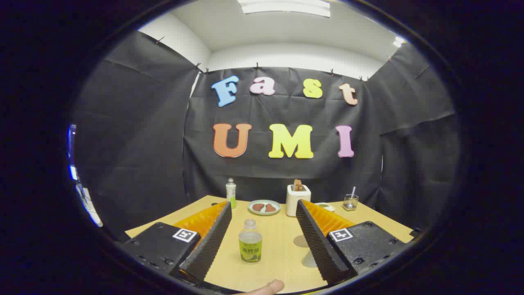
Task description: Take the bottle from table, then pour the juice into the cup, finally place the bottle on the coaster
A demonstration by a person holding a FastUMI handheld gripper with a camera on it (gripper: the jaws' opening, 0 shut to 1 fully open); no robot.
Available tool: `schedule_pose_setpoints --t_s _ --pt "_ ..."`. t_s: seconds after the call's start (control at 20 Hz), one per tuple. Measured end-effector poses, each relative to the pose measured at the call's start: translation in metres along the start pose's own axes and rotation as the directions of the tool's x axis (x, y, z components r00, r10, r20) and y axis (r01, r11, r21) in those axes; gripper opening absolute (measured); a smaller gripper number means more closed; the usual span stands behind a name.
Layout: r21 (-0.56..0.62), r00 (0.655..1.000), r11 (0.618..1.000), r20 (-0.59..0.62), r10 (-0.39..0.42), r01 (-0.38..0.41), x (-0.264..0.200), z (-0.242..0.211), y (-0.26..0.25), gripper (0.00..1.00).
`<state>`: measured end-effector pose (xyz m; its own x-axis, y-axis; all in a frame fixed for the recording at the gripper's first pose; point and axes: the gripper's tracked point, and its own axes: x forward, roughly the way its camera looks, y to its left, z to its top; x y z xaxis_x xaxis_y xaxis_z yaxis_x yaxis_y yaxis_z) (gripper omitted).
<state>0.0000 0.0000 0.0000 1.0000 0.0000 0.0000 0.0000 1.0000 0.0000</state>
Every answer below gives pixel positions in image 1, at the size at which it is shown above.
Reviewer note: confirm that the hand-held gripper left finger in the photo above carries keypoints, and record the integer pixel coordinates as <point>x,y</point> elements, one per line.
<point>208,246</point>

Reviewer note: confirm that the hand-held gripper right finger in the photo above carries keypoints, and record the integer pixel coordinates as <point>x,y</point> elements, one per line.
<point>323,250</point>

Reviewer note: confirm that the round tan coaster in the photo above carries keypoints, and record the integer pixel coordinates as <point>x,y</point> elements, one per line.
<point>301,241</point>

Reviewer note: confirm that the green label juice bottle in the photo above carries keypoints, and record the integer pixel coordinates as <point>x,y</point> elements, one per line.
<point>250,243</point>

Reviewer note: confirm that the white capped tall bottle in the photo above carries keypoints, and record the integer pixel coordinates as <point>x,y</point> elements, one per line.
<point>231,192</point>

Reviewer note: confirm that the small divided white tray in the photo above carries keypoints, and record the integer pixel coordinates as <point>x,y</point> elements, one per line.
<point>325,206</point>

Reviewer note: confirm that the wooden table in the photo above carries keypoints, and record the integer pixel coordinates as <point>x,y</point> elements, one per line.
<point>278,254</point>

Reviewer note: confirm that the cream white toaster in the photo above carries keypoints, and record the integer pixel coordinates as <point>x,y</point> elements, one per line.
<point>292,203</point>

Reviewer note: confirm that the brown food piece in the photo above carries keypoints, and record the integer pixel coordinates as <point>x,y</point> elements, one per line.
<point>258,207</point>
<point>270,208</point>

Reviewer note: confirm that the round pale green plate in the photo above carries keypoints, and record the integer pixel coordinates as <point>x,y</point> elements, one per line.
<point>264,212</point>

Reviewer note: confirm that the brown toast slice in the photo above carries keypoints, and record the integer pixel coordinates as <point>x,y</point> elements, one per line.
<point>298,185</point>

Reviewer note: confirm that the black backdrop cloth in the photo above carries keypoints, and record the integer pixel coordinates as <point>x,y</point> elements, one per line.
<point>262,112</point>

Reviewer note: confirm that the small ceiling light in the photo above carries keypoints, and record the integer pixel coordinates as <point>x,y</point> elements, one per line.
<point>398,41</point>

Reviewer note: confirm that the long ceiling light panel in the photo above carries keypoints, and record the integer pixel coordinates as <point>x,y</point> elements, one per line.
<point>286,7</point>

